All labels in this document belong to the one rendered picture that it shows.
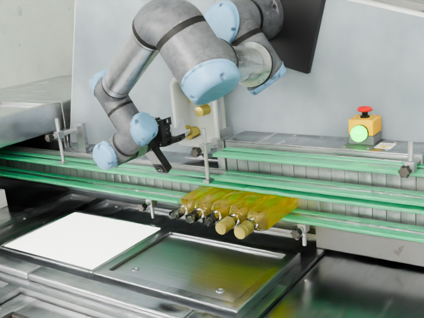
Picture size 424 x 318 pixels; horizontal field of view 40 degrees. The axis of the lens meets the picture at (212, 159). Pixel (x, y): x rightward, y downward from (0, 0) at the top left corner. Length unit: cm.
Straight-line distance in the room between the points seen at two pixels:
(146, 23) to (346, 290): 82
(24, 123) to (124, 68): 100
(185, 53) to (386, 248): 82
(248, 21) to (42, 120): 108
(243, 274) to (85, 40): 113
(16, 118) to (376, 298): 144
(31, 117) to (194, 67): 128
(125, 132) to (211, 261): 44
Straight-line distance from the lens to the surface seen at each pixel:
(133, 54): 131
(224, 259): 164
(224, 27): 155
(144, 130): 146
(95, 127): 230
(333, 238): 170
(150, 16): 119
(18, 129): 229
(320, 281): 158
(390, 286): 156
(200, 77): 113
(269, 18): 167
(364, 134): 159
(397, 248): 164
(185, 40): 114
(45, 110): 237
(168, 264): 165
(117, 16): 212
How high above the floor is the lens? 230
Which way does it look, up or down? 52 degrees down
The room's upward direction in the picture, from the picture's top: 116 degrees counter-clockwise
